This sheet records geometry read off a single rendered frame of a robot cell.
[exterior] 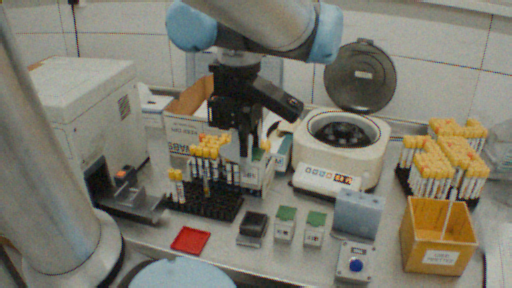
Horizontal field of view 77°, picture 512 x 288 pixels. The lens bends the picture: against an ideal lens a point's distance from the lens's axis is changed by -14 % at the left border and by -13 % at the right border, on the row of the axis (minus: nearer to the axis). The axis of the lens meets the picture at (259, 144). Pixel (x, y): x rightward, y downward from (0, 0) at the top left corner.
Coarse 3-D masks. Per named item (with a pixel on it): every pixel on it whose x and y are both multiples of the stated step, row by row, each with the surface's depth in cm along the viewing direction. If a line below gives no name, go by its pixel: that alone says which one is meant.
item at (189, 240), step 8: (184, 232) 81; (192, 232) 81; (200, 232) 81; (208, 232) 81; (176, 240) 79; (184, 240) 79; (192, 240) 79; (200, 240) 79; (176, 248) 77; (184, 248) 77; (192, 248) 77; (200, 248) 76
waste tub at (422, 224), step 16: (416, 208) 77; (432, 208) 76; (448, 208) 76; (464, 208) 73; (400, 224) 81; (416, 224) 80; (432, 224) 79; (448, 224) 78; (464, 224) 72; (400, 240) 78; (416, 240) 66; (432, 240) 65; (448, 240) 77; (464, 240) 70; (416, 256) 68; (432, 256) 67; (448, 256) 66; (464, 256) 66; (416, 272) 70; (432, 272) 69; (448, 272) 69
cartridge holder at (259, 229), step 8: (248, 216) 83; (256, 216) 83; (264, 216) 82; (240, 224) 79; (248, 224) 82; (256, 224) 82; (264, 224) 80; (240, 232) 79; (248, 232) 79; (256, 232) 78; (264, 232) 80; (240, 240) 78; (248, 240) 78; (256, 240) 78
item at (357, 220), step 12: (348, 192) 78; (360, 192) 78; (336, 204) 77; (348, 204) 76; (360, 204) 75; (372, 204) 74; (336, 216) 79; (348, 216) 78; (360, 216) 76; (372, 216) 75; (336, 228) 81; (348, 228) 79; (360, 228) 78; (372, 228) 76; (348, 240) 79; (360, 240) 78; (372, 240) 78
